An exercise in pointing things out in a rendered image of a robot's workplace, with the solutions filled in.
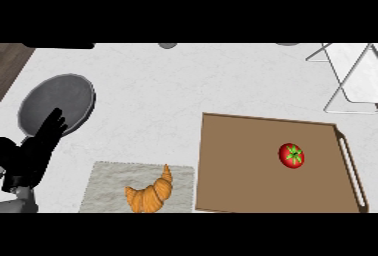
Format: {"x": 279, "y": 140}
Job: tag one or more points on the black appliance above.
{"x": 59, "y": 45}

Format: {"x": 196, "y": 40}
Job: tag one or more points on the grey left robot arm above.
{"x": 18, "y": 202}

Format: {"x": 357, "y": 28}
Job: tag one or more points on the grey round object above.
{"x": 288, "y": 44}
{"x": 167, "y": 45}

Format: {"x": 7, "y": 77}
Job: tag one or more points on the red tomato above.
{"x": 291, "y": 155}

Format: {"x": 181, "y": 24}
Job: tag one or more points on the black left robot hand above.
{"x": 34, "y": 151}

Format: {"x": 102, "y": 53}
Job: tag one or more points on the golden brown croissant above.
{"x": 149, "y": 196}

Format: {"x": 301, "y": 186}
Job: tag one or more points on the grey round plate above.
{"x": 60, "y": 100}

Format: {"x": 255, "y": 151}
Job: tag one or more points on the brown wooden tray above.
{"x": 260, "y": 166}

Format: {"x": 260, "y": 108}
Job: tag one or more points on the grey speckled placemat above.
{"x": 111, "y": 183}

